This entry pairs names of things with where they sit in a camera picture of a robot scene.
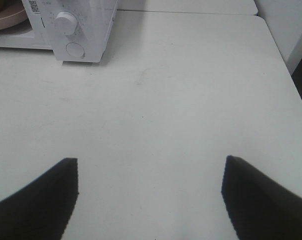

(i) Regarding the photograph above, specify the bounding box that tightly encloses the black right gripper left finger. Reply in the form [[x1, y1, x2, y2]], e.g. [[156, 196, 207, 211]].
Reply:
[[0, 158, 79, 240]]

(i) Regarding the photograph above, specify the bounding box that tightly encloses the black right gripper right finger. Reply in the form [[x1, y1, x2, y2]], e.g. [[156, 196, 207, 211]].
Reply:
[[221, 155, 302, 240]]

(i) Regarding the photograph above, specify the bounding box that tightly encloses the round white door button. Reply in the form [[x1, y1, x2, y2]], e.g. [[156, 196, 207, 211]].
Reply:
[[65, 42, 85, 59]]

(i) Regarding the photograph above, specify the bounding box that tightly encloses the pink round plate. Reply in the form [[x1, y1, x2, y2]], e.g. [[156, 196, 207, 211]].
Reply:
[[0, 2, 28, 30]]

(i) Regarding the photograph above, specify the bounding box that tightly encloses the white microwave oven body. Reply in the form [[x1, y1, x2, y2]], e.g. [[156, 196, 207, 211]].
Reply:
[[0, 0, 118, 63]]

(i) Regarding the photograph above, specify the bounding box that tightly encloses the white barcode label sticker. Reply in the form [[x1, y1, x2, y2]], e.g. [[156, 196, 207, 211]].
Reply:
[[28, 0, 40, 14]]

